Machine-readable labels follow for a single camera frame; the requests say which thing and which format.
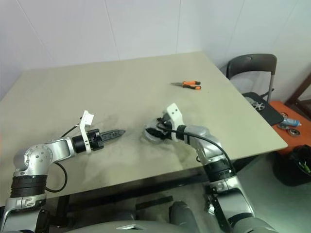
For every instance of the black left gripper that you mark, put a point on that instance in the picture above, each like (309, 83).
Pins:
(94, 140)

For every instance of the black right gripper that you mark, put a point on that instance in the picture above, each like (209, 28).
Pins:
(166, 127)

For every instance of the grey motor housing copper windings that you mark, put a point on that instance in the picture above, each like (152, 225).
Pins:
(148, 139)

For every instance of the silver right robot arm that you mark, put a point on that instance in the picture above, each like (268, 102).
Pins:
(201, 133)

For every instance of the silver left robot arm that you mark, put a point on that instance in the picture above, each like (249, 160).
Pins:
(56, 148)

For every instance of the silver spoked wheel part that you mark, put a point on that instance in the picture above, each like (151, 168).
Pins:
(255, 104)

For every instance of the black strip on floor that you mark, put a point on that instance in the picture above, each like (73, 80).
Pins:
(155, 202)

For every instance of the dark grey rounded shape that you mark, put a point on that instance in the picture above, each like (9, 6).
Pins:
(181, 213)

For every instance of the grey robot chest shell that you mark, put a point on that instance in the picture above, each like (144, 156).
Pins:
(158, 227)

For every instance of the black folding chair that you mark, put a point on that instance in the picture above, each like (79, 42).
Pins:
(252, 60)

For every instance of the black waste bin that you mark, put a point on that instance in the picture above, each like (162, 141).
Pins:
(286, 170)

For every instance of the blue white plastic bottle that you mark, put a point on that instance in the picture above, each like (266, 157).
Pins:
(292, 122)

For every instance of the steel bearing brown seal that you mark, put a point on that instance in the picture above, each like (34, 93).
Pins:
(293, 132)

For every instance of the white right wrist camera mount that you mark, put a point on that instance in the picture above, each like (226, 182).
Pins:
(173, 114)

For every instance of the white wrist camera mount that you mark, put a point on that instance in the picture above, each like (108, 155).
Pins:
(85, 121)
(173, 114)

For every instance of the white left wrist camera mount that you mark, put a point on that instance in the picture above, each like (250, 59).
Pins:
(85, 121)

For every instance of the black table frame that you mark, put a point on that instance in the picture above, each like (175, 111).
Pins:
(145, 187)

